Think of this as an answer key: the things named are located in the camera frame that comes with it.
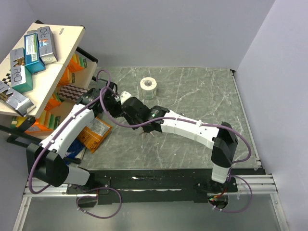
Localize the black key bunch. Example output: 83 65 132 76
140 131 154 138

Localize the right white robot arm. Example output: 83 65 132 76
120 91 238 192

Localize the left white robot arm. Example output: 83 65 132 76
26 79 117 193

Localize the orange snack bag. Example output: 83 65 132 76
77 117 112 153

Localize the white tape roll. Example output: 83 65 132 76
140 77 157 100

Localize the blue snack bag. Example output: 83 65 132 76
64 139 85 165

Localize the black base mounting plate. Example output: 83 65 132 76
66 168 238 205

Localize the orange sponge pack stack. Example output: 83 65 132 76
26 53 87 133

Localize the beige black shelf rack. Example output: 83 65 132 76
0 20 98 148

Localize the silver RIO box upright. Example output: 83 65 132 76
37 26 58 65

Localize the blue teal carton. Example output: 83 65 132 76
24 33 46 74

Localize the silver teal RIO box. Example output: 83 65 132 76
10 48 33 93

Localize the silver crumpled box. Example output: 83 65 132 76
0 81 36 117

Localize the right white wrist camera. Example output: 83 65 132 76
119 91 132 105

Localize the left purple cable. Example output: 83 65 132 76
27 69 112 194

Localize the purple cable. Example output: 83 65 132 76
27 69 112 194
100 88 252 164

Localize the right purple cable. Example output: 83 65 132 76
100 88 252 164

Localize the aluminium rail frame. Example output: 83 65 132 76
13 175 289 231

